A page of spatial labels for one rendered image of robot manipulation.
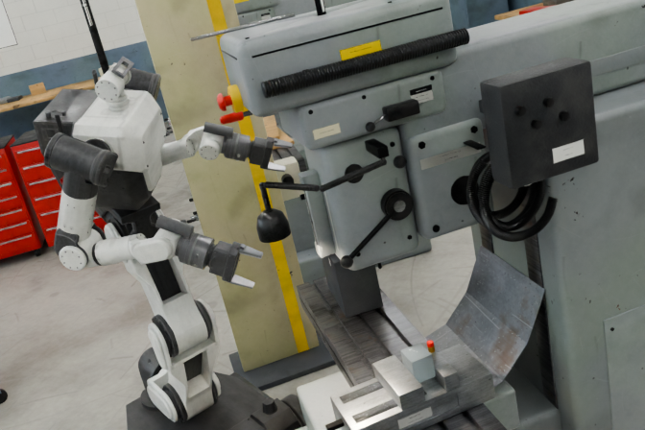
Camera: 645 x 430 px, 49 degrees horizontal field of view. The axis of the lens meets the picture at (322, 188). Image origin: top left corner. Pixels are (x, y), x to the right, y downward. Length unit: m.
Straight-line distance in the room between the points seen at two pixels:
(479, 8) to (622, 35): 7.13
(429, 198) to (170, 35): 1.90
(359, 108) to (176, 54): 1.85
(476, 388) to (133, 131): 1.10
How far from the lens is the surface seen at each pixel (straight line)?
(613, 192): 1.73
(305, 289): 2.35
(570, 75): 1.42
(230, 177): 3.39
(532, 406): 2.03
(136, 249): 1.92
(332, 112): 1.48
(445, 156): 1.60
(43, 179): 6.27
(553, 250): 1.71
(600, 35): 1.78
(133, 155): 1.99
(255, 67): 1.42
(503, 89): 1.35
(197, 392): 2.46
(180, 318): 2.23
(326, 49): 1.45
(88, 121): 2.02
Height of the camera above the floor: 2.05
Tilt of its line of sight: 19 degrees down
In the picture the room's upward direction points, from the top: 13 degrees counter-clockwise
